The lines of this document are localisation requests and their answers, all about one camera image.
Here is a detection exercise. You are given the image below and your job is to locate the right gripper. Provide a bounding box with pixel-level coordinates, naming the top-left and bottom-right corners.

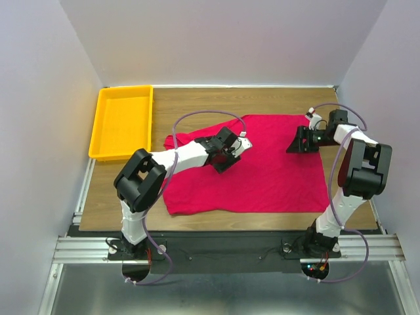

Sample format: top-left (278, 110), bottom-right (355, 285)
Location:
top-left (285, 125), bottom-right (340, 153)

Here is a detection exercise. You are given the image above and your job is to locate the red t shirt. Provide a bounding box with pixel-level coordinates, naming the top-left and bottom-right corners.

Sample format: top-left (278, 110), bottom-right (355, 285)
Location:
top-left (163, 115), bottom-right (329, 215)

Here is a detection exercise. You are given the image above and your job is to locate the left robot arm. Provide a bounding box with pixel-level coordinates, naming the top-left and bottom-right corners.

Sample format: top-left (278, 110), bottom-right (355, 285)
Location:
top-left (114, 127), bottom-right (252, 259)

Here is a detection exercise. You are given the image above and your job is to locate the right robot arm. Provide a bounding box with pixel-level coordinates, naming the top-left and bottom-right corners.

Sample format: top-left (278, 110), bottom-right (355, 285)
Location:
top-left (286, 108), bottom-right (392, 257)

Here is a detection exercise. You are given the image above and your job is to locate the silver knob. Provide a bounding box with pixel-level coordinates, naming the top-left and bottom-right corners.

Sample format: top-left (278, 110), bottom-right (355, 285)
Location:
top-left (282, 243), bottom-right (291, 253)

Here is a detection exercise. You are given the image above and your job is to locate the yellow plastic tray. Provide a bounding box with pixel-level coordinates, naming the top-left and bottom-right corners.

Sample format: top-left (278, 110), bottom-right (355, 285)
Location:
top-left (89, 85), bottom-right (154, 161)

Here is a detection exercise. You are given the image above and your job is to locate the white knob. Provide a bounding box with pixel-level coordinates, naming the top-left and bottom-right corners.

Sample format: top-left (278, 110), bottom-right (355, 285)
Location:
top-left (157, 244), bottom-right (166, 255)

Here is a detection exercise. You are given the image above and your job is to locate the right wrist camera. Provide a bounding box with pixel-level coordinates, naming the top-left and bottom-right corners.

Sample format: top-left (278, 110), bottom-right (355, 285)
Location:
top-left (305, 107), bottom-right (322, 130)

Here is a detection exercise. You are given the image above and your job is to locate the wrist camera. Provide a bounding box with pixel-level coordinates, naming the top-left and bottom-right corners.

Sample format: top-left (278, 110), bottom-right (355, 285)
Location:
top-left (305, 107), bottom-right (322, 130)
top-left (229, 131), bottom-right (253, 158)

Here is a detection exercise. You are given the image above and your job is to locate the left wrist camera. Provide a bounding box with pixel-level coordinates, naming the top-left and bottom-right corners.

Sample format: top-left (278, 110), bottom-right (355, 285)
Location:
top-left (229, 131), bottom-right (253, 158)

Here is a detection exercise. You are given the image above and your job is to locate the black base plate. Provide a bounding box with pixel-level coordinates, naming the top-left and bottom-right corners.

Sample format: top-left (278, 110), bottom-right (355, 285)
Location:
top-left (66, 231), bottom-right (341, 284)

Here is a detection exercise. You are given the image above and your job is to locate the left aluminium side rail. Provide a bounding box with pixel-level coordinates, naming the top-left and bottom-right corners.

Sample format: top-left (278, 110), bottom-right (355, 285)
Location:
top-left (72, 158), bottom-right (95, 225)

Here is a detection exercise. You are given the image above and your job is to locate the aluminium frame rail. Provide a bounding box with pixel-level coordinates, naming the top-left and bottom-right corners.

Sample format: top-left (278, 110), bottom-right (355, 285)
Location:
top-left (52, 237), bottom-right (108, 264)

